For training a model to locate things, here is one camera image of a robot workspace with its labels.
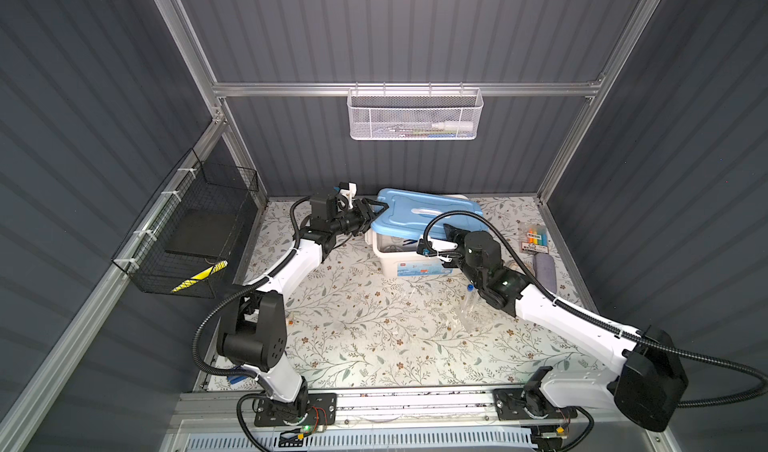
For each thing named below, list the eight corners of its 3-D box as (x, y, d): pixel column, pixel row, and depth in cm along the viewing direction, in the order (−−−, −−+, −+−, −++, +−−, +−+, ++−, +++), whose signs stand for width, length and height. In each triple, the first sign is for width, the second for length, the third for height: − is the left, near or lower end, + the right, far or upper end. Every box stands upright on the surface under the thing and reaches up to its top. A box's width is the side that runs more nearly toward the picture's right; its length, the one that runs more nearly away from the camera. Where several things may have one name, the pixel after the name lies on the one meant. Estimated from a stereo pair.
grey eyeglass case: (534, 287, 97) (538, 283, 94) (532, 255, 105) (536, 250, 102) (552, 292, 96) (557, 287, 93) (549, 259, 104) (553, 253, 101)
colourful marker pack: (519, 251, 106) (521, 248, 105) (522, 224, 114) (523, 221, 112) (546, 258, 104) (548, 254, 103) (546, 230, 112) (548, 227, 111)
